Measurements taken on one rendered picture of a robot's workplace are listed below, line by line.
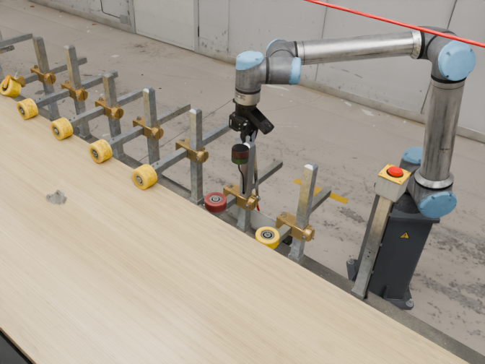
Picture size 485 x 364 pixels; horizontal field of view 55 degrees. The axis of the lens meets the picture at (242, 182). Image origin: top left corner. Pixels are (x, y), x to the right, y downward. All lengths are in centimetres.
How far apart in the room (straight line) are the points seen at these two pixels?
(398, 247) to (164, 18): 384
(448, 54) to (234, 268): 98
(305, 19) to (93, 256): 335
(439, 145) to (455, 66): 32
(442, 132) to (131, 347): 129
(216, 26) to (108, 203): 350
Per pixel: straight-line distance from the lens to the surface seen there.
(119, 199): 172
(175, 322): 134
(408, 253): 243
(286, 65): 160
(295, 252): 175
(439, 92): 180
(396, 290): 262
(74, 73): 230
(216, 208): 167
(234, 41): 490
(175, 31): 536
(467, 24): 403
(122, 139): 195
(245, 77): 159
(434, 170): 198
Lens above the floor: 198
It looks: 37 degrees down
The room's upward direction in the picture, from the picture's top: 3 degrees clockwise
